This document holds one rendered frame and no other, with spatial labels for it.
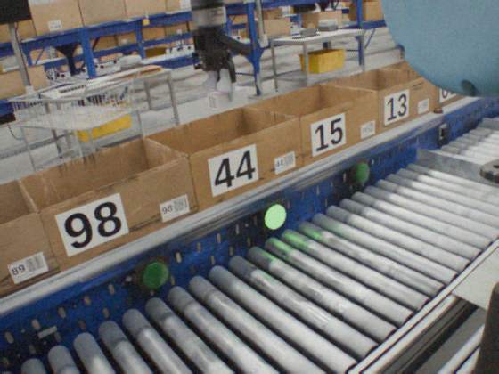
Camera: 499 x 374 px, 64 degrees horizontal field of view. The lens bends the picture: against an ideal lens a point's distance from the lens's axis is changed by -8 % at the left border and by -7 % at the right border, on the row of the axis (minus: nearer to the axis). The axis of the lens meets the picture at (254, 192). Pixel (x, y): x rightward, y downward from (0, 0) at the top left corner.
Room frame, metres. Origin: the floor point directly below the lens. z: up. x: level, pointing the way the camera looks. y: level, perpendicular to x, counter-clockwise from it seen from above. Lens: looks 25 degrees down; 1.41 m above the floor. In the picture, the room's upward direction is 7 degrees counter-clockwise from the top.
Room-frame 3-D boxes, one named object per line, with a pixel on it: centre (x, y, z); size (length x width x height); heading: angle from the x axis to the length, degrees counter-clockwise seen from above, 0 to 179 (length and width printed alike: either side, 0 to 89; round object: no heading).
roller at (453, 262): (1.04, -0.38, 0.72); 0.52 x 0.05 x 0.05; 35
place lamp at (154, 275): (0.87, 0.27, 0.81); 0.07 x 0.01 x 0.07; 125
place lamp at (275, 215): (1.10, -0.05, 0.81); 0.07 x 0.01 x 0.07; 125
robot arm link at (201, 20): (1.20, 0.06, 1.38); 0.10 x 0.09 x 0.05; 35
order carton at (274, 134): (1.27, 0.08, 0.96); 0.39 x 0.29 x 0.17; 125
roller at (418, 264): (1.00, -0.33, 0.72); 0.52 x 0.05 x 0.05; 35
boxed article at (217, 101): (1.22, 0.04, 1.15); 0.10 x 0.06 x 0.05; 125
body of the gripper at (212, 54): (1.20, 0.07, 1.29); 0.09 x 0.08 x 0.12; 125
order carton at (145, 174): (1.05, 0.40, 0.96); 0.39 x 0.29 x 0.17; 125
